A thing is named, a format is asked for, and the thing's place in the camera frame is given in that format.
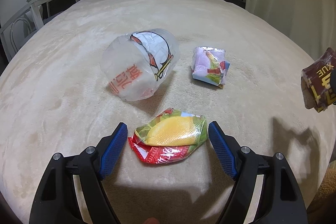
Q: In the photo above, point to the clear plastic printed cup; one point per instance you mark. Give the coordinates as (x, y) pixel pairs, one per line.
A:
(136, 64)

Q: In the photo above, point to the purple colourful snack wrapper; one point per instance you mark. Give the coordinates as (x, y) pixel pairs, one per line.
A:
(210, 66)

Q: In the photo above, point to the white wire chair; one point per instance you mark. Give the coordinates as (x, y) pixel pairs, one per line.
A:
(20, 32)

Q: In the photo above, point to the yellow red snack wrapper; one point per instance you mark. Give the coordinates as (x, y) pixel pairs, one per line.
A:
(171, 136)

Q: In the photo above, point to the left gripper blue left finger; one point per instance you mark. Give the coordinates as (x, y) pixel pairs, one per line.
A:
(94, 165)

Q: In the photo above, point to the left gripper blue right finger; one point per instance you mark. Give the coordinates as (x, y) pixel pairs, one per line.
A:
(241, 164)

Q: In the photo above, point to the brown chocolate snack wrapper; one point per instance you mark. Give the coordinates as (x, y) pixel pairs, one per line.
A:
(318, 82)

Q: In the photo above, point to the white desk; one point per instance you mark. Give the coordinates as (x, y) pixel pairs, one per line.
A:
(33, 7)

